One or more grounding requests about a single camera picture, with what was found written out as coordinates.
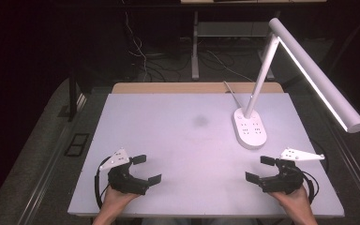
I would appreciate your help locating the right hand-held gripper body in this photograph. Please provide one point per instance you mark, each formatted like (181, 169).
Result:
(286, 181)

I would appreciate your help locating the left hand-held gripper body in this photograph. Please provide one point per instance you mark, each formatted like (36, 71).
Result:
(123, 181)

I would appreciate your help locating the person's left hand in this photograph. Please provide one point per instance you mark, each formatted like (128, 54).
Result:
(115, 200)

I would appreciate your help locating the person's right hand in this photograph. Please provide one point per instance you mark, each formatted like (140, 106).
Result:
(295, 201)

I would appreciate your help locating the white desk lamp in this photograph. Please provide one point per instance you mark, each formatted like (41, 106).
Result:
(250, 132)

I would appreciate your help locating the black rectangular floor frame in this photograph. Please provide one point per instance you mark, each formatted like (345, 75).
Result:
(76, 144)

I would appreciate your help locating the aluminium floor rail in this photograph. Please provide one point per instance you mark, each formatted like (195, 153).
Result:
(50, 168)
(356, 175)

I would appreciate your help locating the black metal post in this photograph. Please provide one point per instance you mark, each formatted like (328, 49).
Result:
(72, 97)

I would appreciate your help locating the grey metal table frame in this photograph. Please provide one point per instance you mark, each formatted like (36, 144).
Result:
(195, 47)

